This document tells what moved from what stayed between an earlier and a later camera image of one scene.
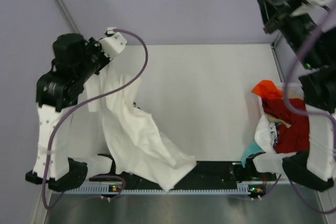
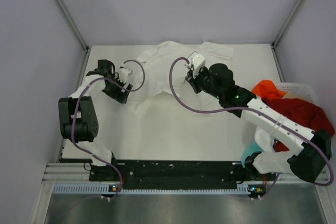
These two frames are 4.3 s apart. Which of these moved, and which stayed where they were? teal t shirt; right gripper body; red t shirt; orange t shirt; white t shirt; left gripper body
Moved: left gripper body; white t shirt; right gripper body
Stayed: red t shirt; teal t shirt; orange t shirt
